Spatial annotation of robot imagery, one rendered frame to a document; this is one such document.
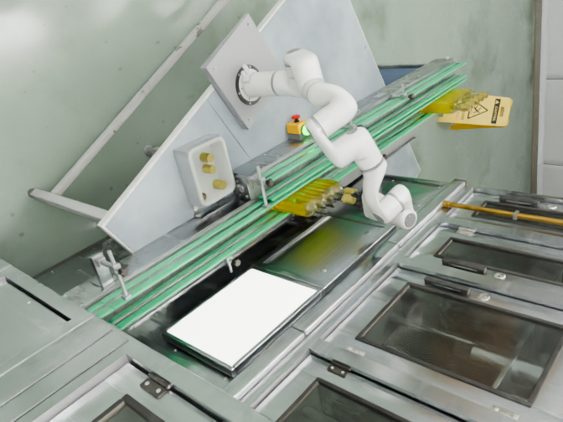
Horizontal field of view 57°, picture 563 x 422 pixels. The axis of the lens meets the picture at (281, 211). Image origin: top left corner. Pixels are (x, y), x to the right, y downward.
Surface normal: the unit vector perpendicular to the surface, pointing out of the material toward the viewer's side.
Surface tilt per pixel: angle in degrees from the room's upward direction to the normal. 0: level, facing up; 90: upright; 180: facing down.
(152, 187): 0
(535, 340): 90
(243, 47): 3
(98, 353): 90
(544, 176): 90
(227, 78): 3
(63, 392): 90
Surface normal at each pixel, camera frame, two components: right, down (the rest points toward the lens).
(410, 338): -0.18, -0.88
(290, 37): 0.74, 0.16
